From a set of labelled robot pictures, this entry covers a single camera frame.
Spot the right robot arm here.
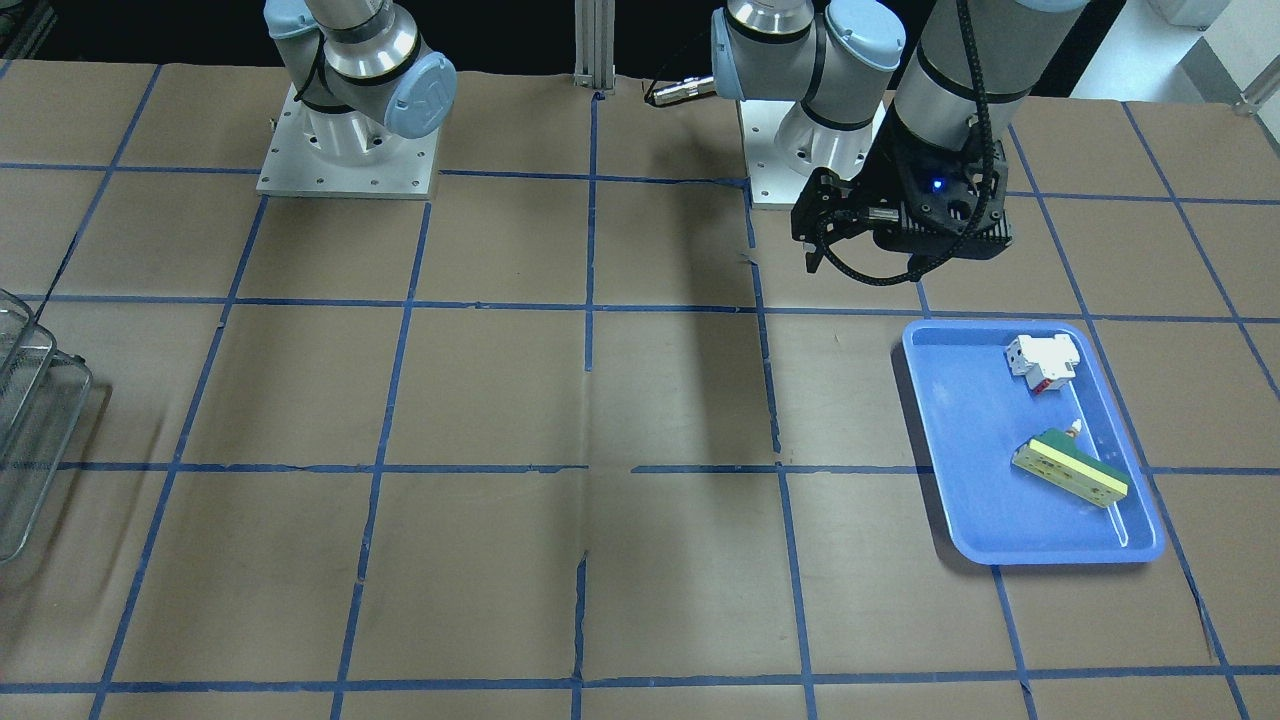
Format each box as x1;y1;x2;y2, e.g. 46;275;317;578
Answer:
262;1;457;167

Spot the blue plastic tray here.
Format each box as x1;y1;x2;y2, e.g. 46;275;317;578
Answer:
902;319;1166;565

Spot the white circuit breaker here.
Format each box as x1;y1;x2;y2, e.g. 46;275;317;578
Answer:
1004;333;1082;396

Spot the green yellow terminal block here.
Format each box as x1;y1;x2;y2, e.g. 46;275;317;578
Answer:
1011;429;1132;509

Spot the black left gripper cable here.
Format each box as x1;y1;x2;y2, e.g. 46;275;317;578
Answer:
815;0;1001;287

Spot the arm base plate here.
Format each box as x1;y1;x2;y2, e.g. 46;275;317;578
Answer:
739;100;886;210
256;87;442;201

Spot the silver cable connector plug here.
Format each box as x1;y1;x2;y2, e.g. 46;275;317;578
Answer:
643;76;717;108

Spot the aluminium frame post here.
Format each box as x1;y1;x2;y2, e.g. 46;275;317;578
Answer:
573;0;616;94

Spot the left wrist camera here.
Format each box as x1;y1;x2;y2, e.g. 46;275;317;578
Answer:
790;114;1012;286

